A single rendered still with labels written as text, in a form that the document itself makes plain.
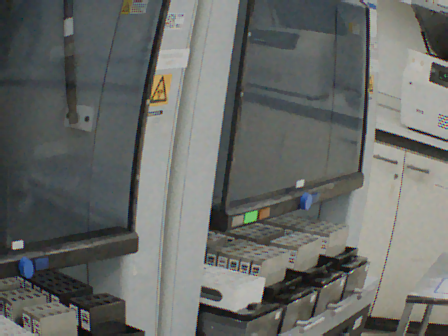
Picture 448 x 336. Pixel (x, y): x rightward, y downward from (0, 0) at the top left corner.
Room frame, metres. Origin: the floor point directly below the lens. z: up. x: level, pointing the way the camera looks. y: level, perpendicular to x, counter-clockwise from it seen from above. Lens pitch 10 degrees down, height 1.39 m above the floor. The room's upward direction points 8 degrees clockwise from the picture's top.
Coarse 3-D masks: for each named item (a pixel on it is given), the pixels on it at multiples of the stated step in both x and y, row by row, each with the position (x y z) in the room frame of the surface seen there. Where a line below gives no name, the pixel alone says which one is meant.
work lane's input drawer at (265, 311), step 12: (264, 300) 1.89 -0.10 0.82; (204, 312) 1.81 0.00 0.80; (216, 312) 1.81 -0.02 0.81; (228, 312) 1.80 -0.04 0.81; (240, 312) 1.80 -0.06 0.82; (252, 312) 1.81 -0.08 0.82; (264, 312) 1.83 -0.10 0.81; (276, 312) 1.87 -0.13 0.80; (204, 324) 1.81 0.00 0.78; (216, 324) 1.80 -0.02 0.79; (228, 324) 1.79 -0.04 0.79; (240, 324) 1.78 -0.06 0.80; (252, 324) 1.79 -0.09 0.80; (264, 324) 1.83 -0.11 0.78; (276, 324) 1.88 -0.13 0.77
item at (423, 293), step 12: (444, 252) 2.34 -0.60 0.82; (444, 264) 2.21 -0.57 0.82; (432, 276) 2.09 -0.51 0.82; (444, 276) 2.09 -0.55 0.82; (420, 288) 1.99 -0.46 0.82; (432, 288) 1.98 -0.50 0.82; (444, 288) 1.98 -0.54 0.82; (408, 300) 1.93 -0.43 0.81; (420, 300) 1.92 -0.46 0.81; (432, 300) 1.91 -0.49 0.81; (444, 300) 1.89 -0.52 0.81; (408, 312) 1.93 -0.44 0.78; (420, 324) 2.33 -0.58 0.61
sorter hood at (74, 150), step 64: (0, 0) 1.17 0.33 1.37; (64, 0) 1.32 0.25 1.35; (128, 0) 1.47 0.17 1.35; (0, 64) 1.20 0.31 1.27; (64, 64) 1.36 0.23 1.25; (128, 64) 1.51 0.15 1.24; (0, 128) 1.23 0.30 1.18; (64, 128) 1.39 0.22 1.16; (128, 128) 1.54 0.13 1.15; (0, 192) 1.24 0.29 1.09; (64, 192) 1.40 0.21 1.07; (128, 192) 1.56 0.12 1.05; (0, 256) 1.23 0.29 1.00; (64, 256) 1.38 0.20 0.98
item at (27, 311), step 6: (36, 306) 1.38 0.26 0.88; (42, 306) 1.39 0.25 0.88; (48, 306) 1.41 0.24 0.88; (54, 306) 1.42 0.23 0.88; (60, 306) 1.43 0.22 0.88; (24, 312) 1.34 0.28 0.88; (30, 312) 1.34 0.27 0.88; (36, 312) 1.36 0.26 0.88; (24, 318) 1.34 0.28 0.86; (30, 318) 1.34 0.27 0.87; (24, 324) 1.35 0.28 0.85; (30, 324) 1.34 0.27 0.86; (30, 330) 1.34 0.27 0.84
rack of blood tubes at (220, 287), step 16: (208, 272) 1.90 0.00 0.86; (224, 272) 1.91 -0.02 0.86; (240, 272) 1.91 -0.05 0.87; (208, 288) 1.94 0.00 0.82; (224, 288) 1.81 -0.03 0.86; (240, 288) 1.81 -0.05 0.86; (256, 288) 1.86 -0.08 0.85; (208, 304) 1.83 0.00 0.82; (224, 304) 1.81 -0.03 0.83; (240, 304) 1.81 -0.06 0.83
